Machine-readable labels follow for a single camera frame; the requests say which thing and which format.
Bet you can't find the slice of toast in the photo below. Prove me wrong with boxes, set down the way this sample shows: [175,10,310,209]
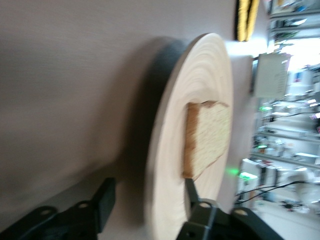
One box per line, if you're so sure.
[181,100,231,180]

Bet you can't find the cluttered lab shelving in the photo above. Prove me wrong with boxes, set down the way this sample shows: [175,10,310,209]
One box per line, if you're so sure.
[252,0,320,226]

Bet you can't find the brown table cover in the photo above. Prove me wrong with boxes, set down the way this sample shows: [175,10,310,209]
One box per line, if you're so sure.
[0,0,270,240]

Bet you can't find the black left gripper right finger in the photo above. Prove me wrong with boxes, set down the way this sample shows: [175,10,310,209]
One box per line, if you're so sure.
[175,178,286,240]

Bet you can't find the black right arm base cable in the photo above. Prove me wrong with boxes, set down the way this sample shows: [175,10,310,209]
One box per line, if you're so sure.
[234,179,320,201]

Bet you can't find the cream toaster with chrome top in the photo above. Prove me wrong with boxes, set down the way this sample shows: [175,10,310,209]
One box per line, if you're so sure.
[251,53,292,99]

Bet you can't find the round wooden plate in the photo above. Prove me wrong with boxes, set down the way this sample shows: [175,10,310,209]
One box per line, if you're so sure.
[143,32,235,240]

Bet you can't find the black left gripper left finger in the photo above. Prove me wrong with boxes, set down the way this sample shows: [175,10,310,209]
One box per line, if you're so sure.
[0,177,117,240]

